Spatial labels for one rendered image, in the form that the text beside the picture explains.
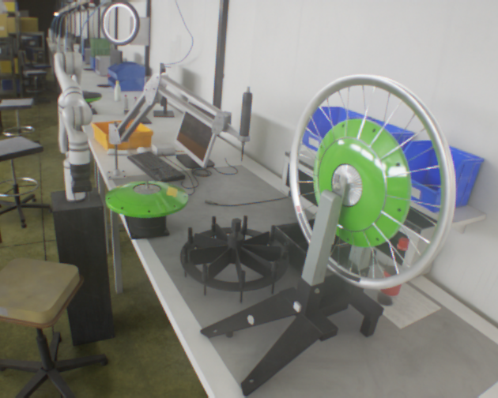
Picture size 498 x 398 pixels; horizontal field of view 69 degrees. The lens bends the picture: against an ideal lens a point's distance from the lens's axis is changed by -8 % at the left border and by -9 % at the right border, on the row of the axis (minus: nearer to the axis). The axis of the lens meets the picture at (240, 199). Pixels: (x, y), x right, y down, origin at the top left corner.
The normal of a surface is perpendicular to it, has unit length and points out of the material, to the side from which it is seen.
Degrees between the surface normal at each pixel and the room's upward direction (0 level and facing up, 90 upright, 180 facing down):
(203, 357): 0
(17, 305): 0
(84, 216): 90
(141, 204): 21
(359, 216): 97
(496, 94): 90
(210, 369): 0
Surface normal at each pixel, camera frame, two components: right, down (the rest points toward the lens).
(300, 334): -0.18, -0.82
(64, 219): 0.44, 0.40
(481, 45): -0.89, 0.11
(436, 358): 0.08, -0.91
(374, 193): -0.76, 0.18
